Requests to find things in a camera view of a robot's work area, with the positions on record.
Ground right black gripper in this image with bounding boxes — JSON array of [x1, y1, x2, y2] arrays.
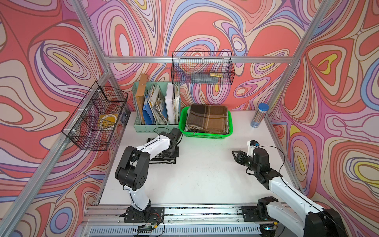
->
[[232, 150, 259, 172]]

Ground green plastic basket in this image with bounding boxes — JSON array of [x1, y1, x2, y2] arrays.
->
[[178, 106, 234, 140]]

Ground brown plaid scarf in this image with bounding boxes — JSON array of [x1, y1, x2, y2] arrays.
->
[[185, 104, 229, 135]]

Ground black white houndstooth scarf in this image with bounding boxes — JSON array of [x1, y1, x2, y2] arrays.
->
[[150, 139, 179, 165]]

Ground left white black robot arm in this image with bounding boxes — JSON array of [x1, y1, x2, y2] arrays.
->
[[114, 128, 182, 221]]

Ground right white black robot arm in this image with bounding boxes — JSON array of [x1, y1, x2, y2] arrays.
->
[[232, 147, 347, 237]]

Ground blue folder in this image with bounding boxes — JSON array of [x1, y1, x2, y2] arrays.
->
[[143, 97, 155, 125]]

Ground mint green file organizer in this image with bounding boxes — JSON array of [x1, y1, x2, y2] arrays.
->
[[133, 82, 179, 133]]

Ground magazines in organizer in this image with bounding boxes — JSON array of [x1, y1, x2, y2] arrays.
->
[[148, 84, 168, 125]]

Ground white papers stack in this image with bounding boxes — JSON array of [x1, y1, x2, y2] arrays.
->
[[165, 84, 181, 125]]

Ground clear pencil tube blue lid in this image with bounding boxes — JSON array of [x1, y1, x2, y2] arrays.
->
[[250, 103, 269, 128]]

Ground brown cardboard folder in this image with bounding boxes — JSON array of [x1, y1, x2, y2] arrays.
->
[[135, 74, 149, 125]]

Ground green circuit board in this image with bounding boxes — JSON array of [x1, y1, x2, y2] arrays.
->
[[137, 225, 155, 234]]

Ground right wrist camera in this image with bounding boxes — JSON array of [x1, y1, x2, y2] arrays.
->
[[247, 140, 260, 157]]

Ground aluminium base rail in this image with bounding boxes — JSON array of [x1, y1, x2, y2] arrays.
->
[[73, 202, 335, 237]]

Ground left black wire basket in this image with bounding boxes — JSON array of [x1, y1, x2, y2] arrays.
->
[[62, 82, 130, 151]]

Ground black wire basket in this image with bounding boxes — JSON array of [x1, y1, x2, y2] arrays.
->
[[171, 50, 235, 85], [62, 82, 130, 151]]

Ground back black wire basket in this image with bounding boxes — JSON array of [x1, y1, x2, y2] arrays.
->
[[171, 50, 235, 85]]

